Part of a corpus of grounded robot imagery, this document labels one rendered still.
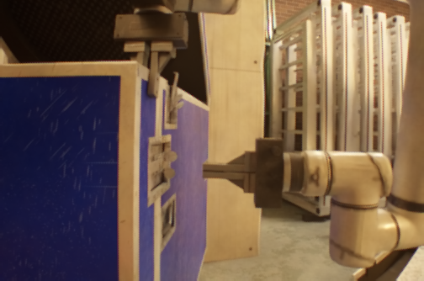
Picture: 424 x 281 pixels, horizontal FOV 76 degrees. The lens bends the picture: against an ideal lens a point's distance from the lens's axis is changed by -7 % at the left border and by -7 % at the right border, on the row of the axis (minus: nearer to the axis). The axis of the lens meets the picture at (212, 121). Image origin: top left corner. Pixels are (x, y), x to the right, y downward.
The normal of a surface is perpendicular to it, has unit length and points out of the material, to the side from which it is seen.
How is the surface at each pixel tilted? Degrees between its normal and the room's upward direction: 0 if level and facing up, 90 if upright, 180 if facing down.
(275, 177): 90
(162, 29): 80
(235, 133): 90
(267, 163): 90
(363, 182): 90
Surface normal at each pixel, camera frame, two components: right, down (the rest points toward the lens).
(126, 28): -0.08, -0.18
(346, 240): -0.62, -0.03
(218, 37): 0.26, 0.00
